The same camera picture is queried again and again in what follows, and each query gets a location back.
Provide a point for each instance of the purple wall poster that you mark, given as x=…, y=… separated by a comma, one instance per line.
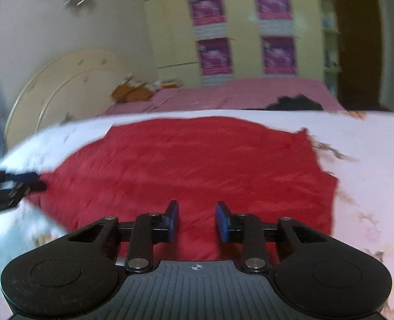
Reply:
x=215, y=56
x=206, y=8
x=279, y=55
x=272, y=3

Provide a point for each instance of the black cloth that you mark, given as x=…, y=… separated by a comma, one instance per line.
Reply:
x=293, y=104

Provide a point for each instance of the brown wooden door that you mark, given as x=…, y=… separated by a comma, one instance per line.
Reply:
x=358, y=40

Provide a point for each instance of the red down jacket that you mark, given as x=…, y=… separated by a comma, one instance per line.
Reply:
x=183, y=160

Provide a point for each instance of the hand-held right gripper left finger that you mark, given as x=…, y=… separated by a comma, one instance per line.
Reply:
x=173, y=220

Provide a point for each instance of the cream shelf unit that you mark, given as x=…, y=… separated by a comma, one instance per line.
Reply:
x=330, y=40

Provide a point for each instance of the cream round headboard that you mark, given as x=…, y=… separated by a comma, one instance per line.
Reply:
x=67, y=83

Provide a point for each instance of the cream wardrobe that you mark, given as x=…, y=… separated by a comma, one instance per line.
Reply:
x=173, y=23

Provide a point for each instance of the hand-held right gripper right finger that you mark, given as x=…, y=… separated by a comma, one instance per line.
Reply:
x=222, y=221

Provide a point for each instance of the white patterned cloth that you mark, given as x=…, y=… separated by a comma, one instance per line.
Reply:
x=163, y=83

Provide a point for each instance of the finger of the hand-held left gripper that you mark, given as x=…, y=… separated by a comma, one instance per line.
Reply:
x=33, y=186
x=22, y=176

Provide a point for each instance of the pink bed sheet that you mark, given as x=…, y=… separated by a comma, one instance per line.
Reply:
x=217, y=96

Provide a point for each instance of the white floral bed sheet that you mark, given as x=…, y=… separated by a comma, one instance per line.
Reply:
x=367, y=160

